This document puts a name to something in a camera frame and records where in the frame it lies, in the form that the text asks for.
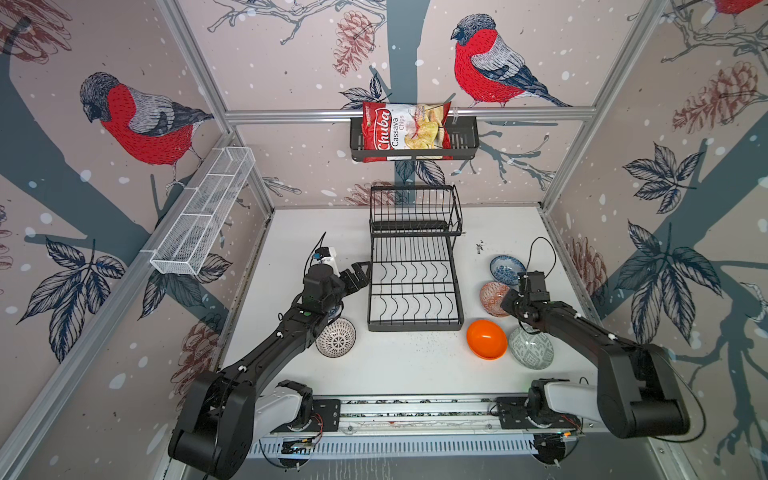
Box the black wire dish rack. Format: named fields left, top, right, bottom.
left=367, top=185, right=464, bottom=332

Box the blue floral ceramic bowl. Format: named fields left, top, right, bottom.
left=489, top=255, right=526, bottom=288

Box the white maroon patterned bowl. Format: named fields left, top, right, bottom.
left=315, top=317, right=357, bottom=358

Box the grey green patterned bowl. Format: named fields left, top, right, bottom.
left=508, top=327, right=555, bottom=370

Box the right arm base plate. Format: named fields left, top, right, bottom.
left=488, top=396, right=582, bottom=430

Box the red cassava chips bag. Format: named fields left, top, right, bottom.
left=361, top=102, right=451, bottom=163

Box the white wire wall basket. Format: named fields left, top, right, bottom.
left=150, top=146, right=255, bottom=276

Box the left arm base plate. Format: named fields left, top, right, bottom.
left=271, top=399, right=341, bottom=434

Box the aluminium mounting rail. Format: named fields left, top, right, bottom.
left=173, top=392, right=670, bottom=438

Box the red and blue patterned bowl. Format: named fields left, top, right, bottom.
left=479, top=281, right=510, bottom=318

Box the dark blue patterned bowl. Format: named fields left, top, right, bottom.
left=325, top=303, right=344, bottom=322

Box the orange plastic bowl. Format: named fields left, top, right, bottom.
left=466, top=319, right=508, bottom=360

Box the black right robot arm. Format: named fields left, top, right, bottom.
left=501, top=271, right=690, bottom=439

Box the black wall shelf basket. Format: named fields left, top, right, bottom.
left=349, top=116, right=479, bottom=163

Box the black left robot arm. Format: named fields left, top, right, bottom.
left=168, top=247, right=371, bottom=479

